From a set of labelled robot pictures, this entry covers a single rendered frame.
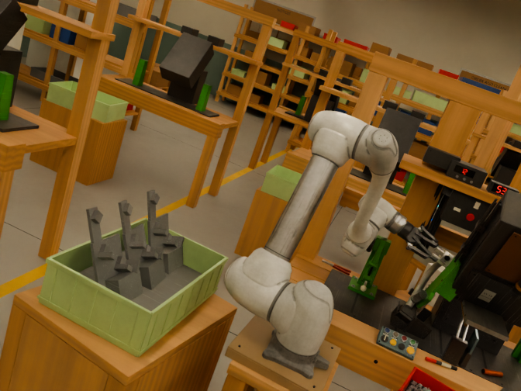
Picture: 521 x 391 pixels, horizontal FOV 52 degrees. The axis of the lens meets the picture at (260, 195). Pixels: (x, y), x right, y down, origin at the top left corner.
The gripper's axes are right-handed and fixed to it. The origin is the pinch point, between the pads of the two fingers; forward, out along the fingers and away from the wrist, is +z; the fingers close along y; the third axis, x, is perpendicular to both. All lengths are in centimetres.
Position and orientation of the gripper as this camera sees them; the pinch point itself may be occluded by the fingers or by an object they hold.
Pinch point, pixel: (439, 256)
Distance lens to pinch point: 242.6
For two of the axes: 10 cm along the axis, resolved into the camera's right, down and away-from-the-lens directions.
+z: 7.8, 6.1, -1.3
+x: -1.6, 4.0, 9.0
